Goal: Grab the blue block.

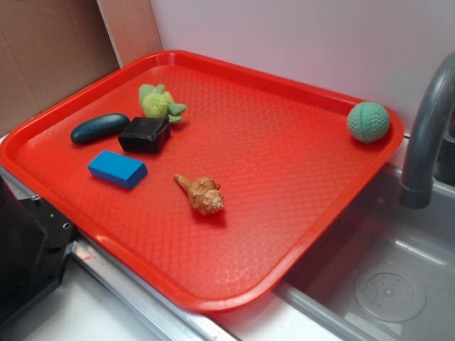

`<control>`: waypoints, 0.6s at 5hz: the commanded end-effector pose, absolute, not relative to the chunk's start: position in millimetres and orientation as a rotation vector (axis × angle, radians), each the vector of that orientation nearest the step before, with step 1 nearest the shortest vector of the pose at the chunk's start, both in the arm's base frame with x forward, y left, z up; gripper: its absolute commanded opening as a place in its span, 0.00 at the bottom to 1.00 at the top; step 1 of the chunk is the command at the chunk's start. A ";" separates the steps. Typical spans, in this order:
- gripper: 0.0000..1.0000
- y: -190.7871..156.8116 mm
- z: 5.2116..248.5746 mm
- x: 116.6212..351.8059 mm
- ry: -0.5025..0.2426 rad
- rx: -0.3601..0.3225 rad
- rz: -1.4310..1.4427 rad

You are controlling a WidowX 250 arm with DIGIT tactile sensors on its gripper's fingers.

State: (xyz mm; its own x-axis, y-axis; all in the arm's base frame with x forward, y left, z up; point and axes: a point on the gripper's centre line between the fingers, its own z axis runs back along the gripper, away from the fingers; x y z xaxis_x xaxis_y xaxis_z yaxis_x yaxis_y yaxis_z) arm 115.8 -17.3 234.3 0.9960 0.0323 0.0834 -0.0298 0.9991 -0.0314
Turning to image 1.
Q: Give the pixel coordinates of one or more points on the brown cardboard panel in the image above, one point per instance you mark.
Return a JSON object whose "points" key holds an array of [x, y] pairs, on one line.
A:
{"points": [[52, 49]]}

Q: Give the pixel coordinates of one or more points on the dark green toy cucumber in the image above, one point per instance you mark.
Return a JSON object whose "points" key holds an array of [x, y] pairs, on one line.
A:
{"points": [[99, 127]]}

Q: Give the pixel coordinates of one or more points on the brown spiral seashell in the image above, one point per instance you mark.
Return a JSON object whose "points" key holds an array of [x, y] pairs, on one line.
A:
{"points": [[203, 194]]}

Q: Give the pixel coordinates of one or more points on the green dimpled ball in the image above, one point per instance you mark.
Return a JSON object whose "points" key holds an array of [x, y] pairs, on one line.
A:
{"points": [[368, 122]]}

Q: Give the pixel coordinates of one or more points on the blue rectangular block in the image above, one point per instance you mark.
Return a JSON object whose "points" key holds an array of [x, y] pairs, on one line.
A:
{"points": [[117, 169]]}

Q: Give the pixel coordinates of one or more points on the red plastic serving tray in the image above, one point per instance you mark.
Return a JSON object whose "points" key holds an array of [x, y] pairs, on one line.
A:
{"points": [[280, 150]]}

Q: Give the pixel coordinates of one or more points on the black rectangular block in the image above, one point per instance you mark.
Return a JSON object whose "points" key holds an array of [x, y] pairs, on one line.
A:
{"points": [[145, 135]]}

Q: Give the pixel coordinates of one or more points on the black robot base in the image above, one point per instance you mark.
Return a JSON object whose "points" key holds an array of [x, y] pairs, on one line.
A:
{"points": [[36, 240]]}

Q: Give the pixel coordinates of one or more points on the grey toy faucet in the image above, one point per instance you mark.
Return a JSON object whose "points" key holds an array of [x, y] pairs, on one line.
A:
{"points": [[430, 151]]}

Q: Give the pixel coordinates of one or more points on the green plush toy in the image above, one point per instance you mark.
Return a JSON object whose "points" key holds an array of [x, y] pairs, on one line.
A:
{"points": [[157, 103]]}

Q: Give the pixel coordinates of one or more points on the grey toy sink basin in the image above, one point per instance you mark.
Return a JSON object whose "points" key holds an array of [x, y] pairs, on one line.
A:
{"points": [[380, 272]]}

